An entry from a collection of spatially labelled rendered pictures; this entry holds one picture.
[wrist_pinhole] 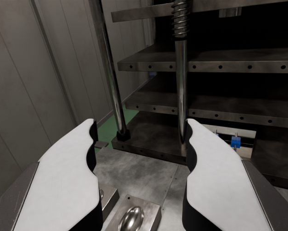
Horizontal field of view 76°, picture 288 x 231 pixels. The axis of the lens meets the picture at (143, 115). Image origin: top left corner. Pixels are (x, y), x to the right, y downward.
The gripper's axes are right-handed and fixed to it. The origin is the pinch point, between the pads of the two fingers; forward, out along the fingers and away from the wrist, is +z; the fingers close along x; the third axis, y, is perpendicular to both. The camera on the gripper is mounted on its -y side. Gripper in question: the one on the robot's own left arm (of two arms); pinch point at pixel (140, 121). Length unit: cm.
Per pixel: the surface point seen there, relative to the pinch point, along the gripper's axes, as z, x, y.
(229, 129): 67, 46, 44
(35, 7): 204, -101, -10
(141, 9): 90, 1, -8
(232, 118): 67, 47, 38
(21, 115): 155, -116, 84
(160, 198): 43, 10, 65
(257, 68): 64, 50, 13
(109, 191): 44, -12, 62
